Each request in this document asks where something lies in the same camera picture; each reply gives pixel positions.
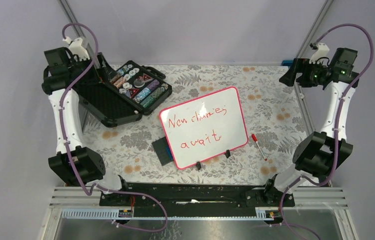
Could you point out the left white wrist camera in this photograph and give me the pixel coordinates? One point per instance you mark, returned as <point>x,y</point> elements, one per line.
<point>78,47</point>

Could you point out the blue corner bracket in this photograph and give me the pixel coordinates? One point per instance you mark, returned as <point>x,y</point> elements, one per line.
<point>287,63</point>

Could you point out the dark grey lego baseplate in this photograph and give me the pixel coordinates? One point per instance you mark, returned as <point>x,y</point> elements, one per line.
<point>162,150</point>

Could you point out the red whiteboard marker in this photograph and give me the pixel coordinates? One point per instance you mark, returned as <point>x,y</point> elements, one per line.
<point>260,150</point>

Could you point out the aluminium frame rail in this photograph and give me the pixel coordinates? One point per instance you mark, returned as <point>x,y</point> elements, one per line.
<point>80,30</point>

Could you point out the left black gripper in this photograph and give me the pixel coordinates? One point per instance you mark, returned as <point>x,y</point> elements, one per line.
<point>99,75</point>

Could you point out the black poker chip case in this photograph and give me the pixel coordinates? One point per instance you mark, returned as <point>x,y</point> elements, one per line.
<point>134,92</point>

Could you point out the pink framed whiteboard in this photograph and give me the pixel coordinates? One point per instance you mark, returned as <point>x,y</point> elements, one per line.
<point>204,127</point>

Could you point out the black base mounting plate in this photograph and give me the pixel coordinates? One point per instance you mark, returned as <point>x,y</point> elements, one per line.
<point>197,200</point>

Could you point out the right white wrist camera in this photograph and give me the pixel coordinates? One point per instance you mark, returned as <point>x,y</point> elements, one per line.
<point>320,52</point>

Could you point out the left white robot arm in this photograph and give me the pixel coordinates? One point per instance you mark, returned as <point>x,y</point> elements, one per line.
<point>74,163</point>

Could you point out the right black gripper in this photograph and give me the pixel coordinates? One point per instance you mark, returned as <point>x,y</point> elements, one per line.
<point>300,65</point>

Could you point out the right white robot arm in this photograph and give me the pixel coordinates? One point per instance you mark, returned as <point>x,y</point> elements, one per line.
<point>322,152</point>

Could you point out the red marker cap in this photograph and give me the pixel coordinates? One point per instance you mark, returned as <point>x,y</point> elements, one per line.
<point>254,137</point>

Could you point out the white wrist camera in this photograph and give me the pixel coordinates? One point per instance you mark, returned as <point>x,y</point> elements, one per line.
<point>320,52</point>
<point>78,47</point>

